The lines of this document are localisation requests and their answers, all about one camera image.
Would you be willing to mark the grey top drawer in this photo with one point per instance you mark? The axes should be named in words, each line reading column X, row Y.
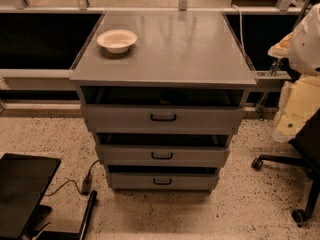
column 163, row 120

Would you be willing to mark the black power adapter with cable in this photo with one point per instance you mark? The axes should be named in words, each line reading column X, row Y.
column 85, row 188

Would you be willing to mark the black monitor screen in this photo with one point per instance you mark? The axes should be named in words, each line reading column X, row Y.
column 24, row 180

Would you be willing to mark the black tube stand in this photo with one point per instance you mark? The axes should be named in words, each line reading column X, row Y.
column 81, row 234

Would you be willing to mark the white bowl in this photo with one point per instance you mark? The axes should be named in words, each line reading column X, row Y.
column 117, row 41

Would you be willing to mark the grey bottom drawer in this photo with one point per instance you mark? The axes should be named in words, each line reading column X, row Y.
column 145, row 181

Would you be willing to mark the grey drawer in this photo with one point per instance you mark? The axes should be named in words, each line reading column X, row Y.
column 145, row 181
column 163, row 120
column 162, row 156

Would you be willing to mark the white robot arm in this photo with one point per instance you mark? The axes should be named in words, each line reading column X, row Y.
column 299, row 100

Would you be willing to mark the metal pole with clamp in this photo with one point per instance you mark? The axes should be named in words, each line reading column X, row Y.
column 271, row 84

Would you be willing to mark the black office chair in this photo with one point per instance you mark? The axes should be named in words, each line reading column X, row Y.
column 307, row 143

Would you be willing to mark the grey middle drawer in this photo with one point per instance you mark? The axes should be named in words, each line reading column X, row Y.
column 162, row 156

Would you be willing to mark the grey drawer cabinet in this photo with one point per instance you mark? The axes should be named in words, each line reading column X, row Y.
column 180, row 59

